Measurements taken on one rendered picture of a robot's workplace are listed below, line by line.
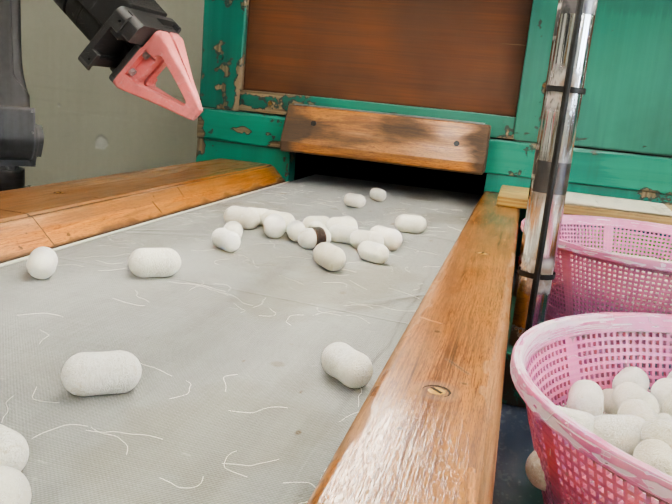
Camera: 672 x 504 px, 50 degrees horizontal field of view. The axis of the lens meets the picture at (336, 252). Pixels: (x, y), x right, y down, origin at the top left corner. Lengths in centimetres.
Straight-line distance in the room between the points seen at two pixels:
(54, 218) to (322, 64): 60
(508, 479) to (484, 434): 17
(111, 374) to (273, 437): 8
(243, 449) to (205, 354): 11
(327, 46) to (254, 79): 13
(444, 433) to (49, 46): 230
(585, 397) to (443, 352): 9
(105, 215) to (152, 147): 162
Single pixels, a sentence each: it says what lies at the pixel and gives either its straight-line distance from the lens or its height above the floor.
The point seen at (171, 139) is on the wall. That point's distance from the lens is 229.
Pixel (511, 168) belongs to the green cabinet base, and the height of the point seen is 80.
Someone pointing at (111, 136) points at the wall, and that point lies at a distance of 239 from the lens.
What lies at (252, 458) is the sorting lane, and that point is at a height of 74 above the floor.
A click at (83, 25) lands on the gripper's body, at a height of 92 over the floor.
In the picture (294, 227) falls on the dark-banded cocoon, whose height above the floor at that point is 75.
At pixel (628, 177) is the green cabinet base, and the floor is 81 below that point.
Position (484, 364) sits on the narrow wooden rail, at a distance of 36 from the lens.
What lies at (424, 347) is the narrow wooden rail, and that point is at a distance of 37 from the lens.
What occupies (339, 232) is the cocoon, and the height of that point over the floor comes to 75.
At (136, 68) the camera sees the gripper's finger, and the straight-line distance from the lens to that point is 72.
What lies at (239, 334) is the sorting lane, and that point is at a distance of 43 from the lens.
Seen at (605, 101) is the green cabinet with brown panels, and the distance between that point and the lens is 110.
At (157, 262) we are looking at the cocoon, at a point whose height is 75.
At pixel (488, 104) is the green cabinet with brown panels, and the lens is 110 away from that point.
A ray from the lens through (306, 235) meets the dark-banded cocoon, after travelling 66.
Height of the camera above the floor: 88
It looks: 12 degrees down
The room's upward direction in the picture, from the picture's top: 6 degrees clockwise
